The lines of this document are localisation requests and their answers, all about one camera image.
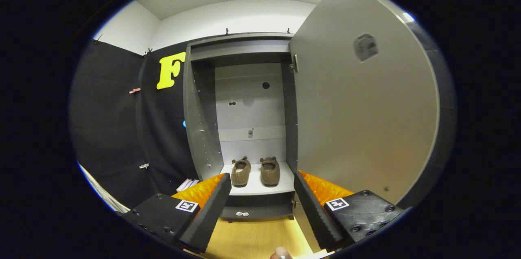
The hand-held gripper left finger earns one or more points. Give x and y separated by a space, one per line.
209 214

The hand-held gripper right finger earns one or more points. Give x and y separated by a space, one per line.
313 214

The brown plush shoe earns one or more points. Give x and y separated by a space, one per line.
241 172
270 171

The beige shoe cabinet door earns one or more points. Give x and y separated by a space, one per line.
366 120

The grey shoe cabinet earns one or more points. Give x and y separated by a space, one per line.
260 116

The metal door hinge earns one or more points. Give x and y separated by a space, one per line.
294 63

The pink cloth clip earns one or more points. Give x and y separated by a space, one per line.
134 91

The small ceiling light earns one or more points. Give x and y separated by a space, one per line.
408 17

